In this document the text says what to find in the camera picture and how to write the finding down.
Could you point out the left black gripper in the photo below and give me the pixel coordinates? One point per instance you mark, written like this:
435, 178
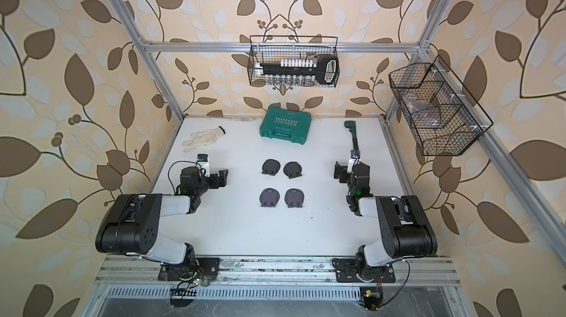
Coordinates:
216, 178

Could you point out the black phone stand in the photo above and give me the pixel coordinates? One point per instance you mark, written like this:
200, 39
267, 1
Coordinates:
271, 167
293, 170

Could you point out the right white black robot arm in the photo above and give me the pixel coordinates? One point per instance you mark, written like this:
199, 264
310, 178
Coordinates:
405, 232

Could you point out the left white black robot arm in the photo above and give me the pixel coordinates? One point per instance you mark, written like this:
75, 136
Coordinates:
131, 228

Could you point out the purple phone stand front right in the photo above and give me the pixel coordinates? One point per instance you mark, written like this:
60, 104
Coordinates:
294, 198

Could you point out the purple phone stand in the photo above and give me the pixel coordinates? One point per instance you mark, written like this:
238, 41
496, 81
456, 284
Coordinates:
294, 198
269, 198

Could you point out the purple phone stand front left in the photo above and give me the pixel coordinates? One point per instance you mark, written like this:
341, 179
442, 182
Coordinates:
269, 198

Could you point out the white work glove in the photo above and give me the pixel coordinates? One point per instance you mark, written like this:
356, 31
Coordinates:
203, 138

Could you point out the green black hand tool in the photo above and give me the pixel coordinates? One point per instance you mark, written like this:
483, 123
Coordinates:
351, 127

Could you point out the green plastic tool case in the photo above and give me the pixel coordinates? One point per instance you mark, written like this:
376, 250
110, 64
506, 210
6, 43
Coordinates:
283, 124

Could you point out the clear plastic bag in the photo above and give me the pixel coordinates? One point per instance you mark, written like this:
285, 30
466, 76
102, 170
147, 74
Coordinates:
423, 114

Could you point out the black socket set holder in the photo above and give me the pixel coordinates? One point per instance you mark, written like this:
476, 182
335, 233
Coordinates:
318, 71

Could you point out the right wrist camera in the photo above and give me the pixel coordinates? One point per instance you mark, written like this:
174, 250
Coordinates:
354, 159

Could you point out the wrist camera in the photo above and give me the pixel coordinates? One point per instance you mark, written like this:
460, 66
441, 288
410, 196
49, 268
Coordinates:
354, 159
203, 161

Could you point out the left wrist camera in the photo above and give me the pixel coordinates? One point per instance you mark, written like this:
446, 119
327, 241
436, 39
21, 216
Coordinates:
203, 161

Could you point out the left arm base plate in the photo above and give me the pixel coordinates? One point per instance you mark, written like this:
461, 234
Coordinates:
201, 268

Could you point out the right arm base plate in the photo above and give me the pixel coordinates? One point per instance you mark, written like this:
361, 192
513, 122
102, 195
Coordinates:
348, 270

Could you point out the black wire basket right wall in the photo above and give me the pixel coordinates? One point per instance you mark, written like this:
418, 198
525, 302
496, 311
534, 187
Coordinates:
444, 117

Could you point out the black wire basket wall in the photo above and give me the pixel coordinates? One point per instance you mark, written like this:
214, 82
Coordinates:
267, 48
444, 117

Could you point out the black wire basket back wall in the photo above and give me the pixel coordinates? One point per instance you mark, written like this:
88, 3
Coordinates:
267, 48

